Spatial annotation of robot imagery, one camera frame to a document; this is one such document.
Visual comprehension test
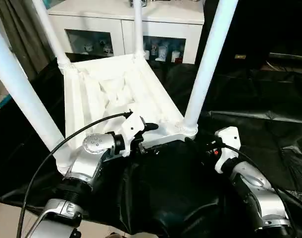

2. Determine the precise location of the white plastic table top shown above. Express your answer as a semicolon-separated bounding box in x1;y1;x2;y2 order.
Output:
54;53;199;175

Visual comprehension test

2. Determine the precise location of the white plastic table leg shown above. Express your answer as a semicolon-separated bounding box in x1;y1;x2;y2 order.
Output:
32;0;71;70
132;0;145;60
182;0;239;136
0;21;67;161

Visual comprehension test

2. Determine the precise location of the black plastic mat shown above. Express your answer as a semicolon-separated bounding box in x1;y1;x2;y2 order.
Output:
0;56;302;238

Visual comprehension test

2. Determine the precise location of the white glass-door cabinet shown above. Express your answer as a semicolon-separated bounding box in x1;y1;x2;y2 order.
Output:
47;0;205;64

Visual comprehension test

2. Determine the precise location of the black box with yellow label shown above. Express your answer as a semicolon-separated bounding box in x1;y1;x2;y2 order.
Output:
195;0;271;72

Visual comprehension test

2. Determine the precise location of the grey-brown curtain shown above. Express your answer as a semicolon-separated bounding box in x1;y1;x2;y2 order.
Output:
0;0;53;81

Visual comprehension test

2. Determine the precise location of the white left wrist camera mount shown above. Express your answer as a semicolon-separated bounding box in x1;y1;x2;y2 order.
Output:
120;113;146;158

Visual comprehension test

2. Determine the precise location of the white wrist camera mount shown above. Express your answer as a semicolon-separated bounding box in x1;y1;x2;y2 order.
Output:
120;113;146;158
213;126;242;174

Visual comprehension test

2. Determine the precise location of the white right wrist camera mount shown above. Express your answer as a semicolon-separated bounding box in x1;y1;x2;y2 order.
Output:
213;126;242;174

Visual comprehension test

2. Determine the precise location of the dark metal rail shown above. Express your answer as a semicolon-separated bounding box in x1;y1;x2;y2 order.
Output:
268;52;302;60

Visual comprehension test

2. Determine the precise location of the teal plastic frame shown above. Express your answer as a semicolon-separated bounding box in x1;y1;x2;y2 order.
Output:
0;94;13;109

